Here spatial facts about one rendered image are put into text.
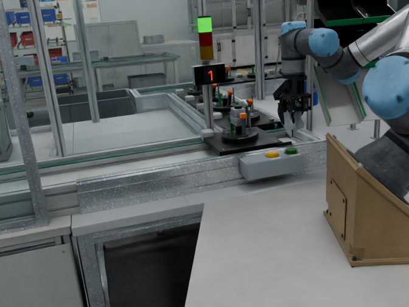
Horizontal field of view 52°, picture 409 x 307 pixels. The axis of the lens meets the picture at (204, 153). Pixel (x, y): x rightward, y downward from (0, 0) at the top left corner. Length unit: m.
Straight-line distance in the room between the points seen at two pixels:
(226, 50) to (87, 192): 9.46
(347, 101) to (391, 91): 0.81
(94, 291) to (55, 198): 0.32
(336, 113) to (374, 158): 0.67
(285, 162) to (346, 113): 0.40
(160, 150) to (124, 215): 0.39
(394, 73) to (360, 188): 0.25
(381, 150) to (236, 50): 9.78
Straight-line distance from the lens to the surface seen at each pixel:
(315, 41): 1.23
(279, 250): 1.08
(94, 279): 1.41
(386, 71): 0.96
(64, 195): 1.37
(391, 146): 1.05
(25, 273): 1.41
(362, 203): 0.98
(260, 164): 1.37
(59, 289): 1.44
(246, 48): 10.82
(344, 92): 1.76
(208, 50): 1.60
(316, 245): 1.11
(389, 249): 1.05
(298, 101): 1.35
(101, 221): 1.31
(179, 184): 1.38
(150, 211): 1.32
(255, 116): 1.82
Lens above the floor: 1.43
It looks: 19 degrees down
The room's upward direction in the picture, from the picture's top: 4 degrees counter-clockwise
